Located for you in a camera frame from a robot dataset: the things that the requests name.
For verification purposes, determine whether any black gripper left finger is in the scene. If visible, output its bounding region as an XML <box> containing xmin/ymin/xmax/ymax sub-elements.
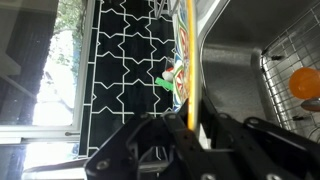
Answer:
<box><xmin>83</xmin><ymin>103</ymin><xmax>203</xmax><ymax>180</ymax></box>

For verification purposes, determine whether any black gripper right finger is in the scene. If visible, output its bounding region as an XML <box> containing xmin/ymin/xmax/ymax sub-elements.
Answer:
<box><xmin>196</xmin><ymin>95</ymin><xmax>320</xmax><ymax>180</ymax></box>

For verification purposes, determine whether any colourful floral ceramic plate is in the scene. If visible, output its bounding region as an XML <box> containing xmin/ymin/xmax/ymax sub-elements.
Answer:
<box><xmin>171</xmin><ymin>0</ymin><xmax>203</xmax><ymax>131</ymax></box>

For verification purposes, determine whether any green sponge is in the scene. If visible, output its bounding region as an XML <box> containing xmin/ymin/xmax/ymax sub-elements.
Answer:
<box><xmin>154</xmin><ymin>76</ymin><xmax>174</xmax><ymax>92</ymax></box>

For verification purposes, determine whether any stainless steel sink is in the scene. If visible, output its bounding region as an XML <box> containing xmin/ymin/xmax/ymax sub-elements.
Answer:
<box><xmin>196</xmin><ymin>0</ymin><xmax>320</xmax><ymax>143</ymax></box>

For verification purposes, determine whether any white sponge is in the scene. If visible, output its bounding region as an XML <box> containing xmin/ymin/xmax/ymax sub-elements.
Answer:
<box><xmin>162</xmin><ymin>68</ymin><xmax>175</xmax><ymax>83</ymax></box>

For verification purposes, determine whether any orange plastic cup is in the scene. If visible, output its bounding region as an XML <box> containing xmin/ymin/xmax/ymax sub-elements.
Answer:
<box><xmin>288</xmin><ymin>66</ymin><xmax>320</xmax><ymax>100</ymax></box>

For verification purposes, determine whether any curved steel kitchen faucet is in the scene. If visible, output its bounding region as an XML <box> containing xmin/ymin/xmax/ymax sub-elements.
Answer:
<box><xmin>21</xmin><ymin>158</ymin><xmax>91</xmax><ymax>180</ymax></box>

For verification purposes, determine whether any kitchen window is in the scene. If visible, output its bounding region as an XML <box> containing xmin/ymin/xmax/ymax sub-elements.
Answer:
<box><xmin>0</xmin><ymin>0</ymin><xmax>98</xmax><ymax>180</ymax></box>

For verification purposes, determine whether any wire sink grid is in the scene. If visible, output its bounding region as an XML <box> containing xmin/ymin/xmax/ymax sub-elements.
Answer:
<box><xmin>259</xmin><ymin>6</ymin><xmax>320</xmax><ymax>134</ymax></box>

